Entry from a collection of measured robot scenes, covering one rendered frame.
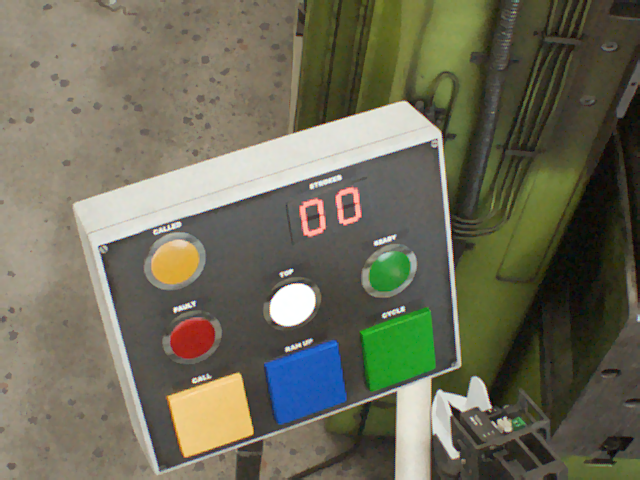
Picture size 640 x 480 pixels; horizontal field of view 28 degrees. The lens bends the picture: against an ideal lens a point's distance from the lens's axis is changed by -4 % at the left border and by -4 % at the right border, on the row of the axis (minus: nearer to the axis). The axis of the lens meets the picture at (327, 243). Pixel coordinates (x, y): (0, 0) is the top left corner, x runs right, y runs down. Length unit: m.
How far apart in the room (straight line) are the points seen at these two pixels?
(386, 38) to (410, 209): 0.76
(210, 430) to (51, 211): 1.35
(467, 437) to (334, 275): 0.23
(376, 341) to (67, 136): 1.47
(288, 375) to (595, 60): 0.47
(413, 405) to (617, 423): 0.29
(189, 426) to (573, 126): 0.57
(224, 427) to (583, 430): 0.67
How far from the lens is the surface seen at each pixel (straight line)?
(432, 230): 1.26
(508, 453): 1.09
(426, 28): 1.35
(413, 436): 1.67
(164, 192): 1.18
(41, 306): 2.46
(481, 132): 1.47
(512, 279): 1.82
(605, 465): 1.95
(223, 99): 2.69
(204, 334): 1.21
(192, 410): 1.25
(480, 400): 1.19
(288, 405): 1.28
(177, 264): 1.16
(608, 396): 1.69
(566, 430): 1.80
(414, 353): 1.31
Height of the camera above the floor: 2.18
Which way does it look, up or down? 60 degrees down
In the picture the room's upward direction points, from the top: 9 degrees clockwise
